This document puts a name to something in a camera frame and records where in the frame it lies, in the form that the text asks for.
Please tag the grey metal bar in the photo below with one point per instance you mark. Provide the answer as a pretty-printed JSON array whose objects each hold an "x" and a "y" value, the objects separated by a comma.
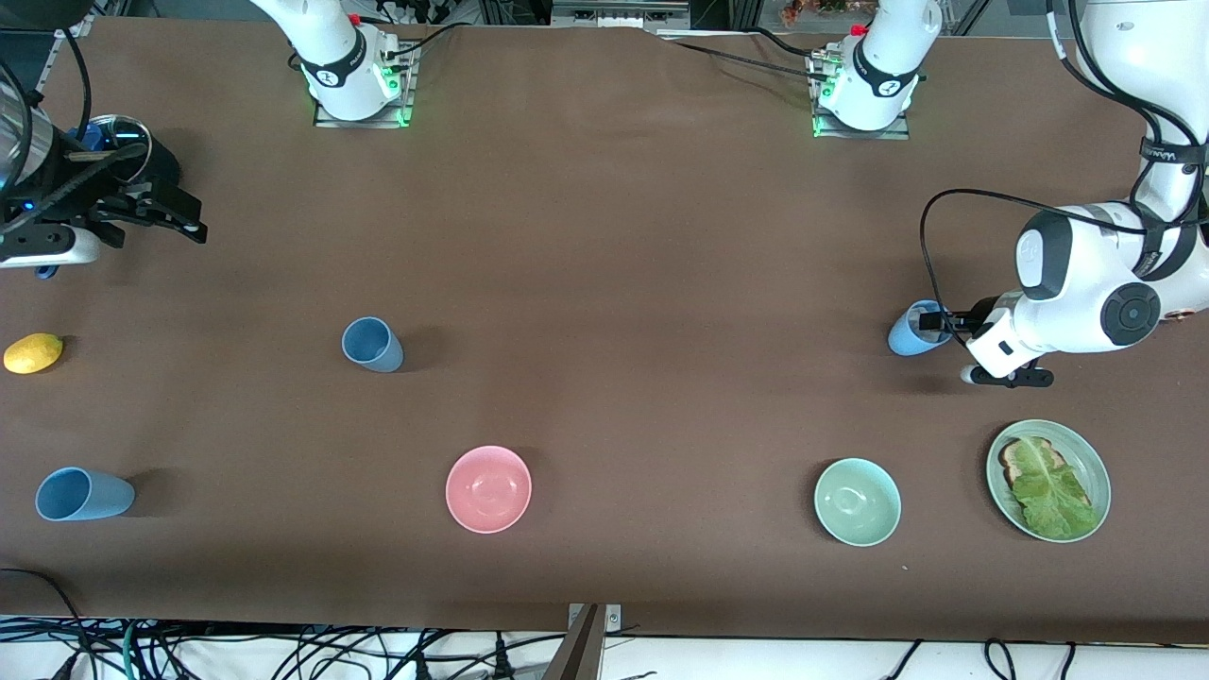
[{"x": 576, "y": 656}]

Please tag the pale green plate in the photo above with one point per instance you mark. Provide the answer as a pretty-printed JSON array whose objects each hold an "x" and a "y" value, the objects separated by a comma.
[{"x": 1096, "y": 472}]

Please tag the aluminium frame profile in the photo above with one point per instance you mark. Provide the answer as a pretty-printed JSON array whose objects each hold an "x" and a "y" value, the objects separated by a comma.
[{"x": 66, "y": 47}]

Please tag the pink bowl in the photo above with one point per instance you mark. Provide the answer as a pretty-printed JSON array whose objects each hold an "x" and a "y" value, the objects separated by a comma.
[{"x": 488, "y": 489}]

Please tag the green lettuce leaf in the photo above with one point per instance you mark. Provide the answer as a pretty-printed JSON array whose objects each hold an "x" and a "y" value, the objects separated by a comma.
[{"x": 1053, "y": 496}]

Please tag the metal table bracket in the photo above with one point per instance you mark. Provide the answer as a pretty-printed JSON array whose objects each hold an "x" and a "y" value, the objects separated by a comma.
[{"x": 614, "y": 619}]

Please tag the yellow lemon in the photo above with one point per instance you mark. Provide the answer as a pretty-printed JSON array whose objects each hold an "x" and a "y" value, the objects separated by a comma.
[{"x": 32, "y": 353}]

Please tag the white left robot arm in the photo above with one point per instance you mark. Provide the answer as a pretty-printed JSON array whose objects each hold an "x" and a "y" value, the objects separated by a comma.
[{"x": 1086, "y": 274}]

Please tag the pale green bowl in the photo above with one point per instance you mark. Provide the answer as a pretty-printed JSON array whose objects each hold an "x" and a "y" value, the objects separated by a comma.
[{"x": 857, "y": 502}]

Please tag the blue plastic cup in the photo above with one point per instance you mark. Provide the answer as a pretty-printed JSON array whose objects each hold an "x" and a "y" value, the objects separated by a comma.
[
  {"x": 90, "y": 495},
  {"x": 905, "y": 340},
  {"x": 374, "y": 346}
]

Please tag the dark blue saucepan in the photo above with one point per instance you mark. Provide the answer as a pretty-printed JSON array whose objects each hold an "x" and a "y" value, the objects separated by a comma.
[{"x": 162, "y": 162}]

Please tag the brown tablecloth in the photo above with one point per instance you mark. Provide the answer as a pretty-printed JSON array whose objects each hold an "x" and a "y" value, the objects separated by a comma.
[{"x": 756, "y": 378}]

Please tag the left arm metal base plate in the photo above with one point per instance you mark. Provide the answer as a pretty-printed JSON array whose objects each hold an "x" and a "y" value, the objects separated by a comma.
[{"x": 902, "y": 132}]

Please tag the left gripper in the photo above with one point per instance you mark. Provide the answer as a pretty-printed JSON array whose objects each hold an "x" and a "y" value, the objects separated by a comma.
[{"x": 979, "y": 313}]

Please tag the glass pot lid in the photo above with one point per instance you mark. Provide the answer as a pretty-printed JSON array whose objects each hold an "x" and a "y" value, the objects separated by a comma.
[{"x": 118, "y": 130}]

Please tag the toast slice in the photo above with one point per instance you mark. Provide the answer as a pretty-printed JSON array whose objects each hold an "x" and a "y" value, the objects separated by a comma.
[{"x": 1013, "y": 463}]

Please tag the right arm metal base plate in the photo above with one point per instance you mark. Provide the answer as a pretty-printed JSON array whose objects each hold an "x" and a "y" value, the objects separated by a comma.
[{"x": 408, "y": 99}]

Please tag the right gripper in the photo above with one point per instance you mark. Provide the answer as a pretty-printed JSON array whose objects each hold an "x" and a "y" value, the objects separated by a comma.
[{"x": 154, "y": 173}]

